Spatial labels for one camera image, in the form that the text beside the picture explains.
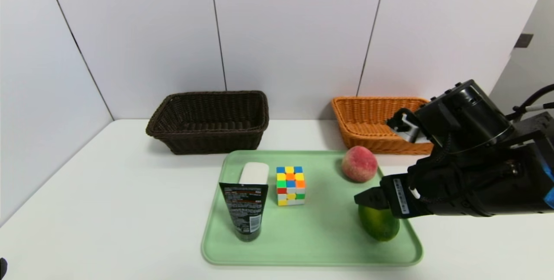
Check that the green mango fruit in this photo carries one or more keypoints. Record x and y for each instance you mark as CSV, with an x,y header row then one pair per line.
x,y
381,228

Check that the orange wicker basket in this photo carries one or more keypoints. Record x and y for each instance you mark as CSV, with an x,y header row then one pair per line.
x,y
363,124

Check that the black wall fixture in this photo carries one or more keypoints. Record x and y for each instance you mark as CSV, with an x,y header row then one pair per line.
x,y
523,40

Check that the dark brown wicker basket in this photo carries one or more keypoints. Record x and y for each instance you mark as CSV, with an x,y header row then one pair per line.
x,y
207,124

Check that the black cosmetic tube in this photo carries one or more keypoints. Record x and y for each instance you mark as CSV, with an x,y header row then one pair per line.
x,y
244,210

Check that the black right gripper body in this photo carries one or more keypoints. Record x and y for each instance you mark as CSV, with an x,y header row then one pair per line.
x,y
399,196

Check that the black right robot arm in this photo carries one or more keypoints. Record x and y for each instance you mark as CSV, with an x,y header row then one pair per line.
x,y
471,111

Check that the pink peach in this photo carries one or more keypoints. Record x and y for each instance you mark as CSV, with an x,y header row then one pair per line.
x,y
359,164

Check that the light green plastic tray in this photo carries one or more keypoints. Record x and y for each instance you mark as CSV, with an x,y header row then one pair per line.
x,y
320,236

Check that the white soap bar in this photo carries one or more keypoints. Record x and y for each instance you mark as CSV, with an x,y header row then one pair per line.
x,y
254,172

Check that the colourful puzzle cube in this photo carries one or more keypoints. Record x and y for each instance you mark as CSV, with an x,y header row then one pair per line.
x,y
290,186

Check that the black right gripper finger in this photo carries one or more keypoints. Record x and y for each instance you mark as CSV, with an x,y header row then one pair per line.
x,y
372,197

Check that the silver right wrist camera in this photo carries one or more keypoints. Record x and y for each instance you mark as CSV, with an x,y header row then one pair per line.
x,y
409,128

